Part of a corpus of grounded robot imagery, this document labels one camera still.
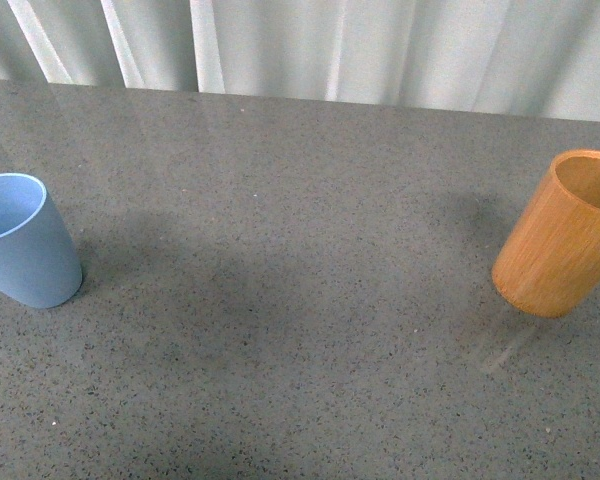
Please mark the blue plastic cup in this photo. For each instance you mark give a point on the blue plastic cup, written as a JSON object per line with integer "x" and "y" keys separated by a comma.
{"x": 39, "y": 265}

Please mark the bamboo chopstick holder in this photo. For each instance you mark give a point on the bamboo chopstick holder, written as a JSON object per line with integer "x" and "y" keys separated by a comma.
{"x": 551, "y": 259}

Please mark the white curtain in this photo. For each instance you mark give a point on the white curtain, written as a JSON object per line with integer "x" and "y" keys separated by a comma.
{"x": 534, "y": 58}

